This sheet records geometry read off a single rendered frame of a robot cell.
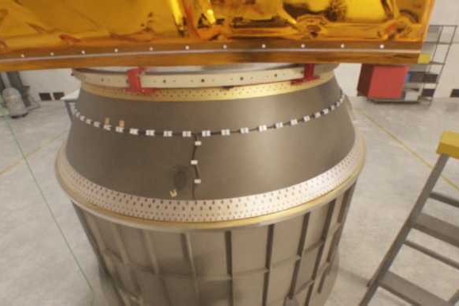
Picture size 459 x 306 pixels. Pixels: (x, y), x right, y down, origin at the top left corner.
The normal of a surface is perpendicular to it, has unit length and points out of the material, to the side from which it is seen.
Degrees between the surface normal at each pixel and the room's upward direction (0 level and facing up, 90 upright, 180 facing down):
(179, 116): 62
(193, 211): 43
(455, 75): 90
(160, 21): 93
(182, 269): 90
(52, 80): 90
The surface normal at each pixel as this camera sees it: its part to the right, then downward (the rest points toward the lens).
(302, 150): 0.42, -0.05
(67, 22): -0.04, 0.47
